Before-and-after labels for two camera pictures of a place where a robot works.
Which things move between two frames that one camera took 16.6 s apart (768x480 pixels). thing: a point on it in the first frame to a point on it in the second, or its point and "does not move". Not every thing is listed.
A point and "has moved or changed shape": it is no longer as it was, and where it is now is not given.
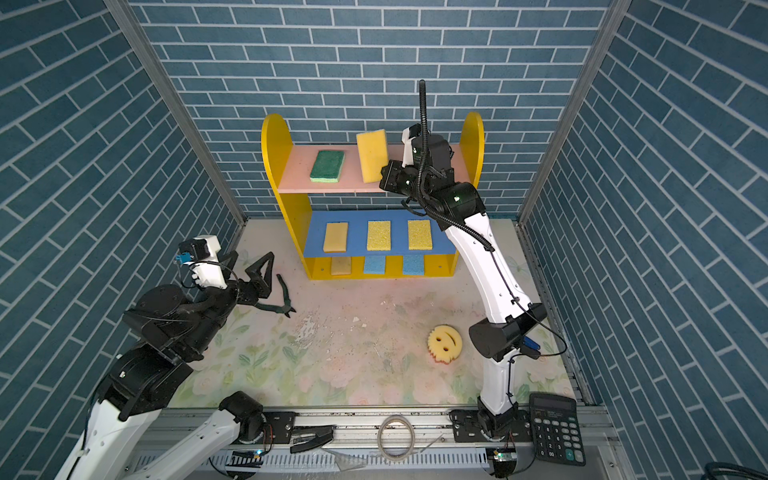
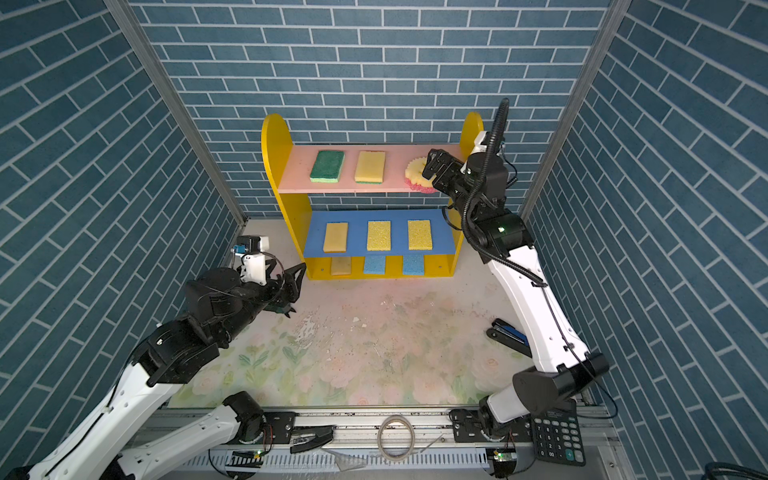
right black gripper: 390,180 to 458,169
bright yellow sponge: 379,235 does not move
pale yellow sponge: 336,234 does not move
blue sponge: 414,264 does not move
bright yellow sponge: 419,235 does not move
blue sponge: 374,264 does not move
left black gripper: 260,288 to 291,290
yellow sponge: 373,153 has moved or changed shape
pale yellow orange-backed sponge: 341,265 does not move
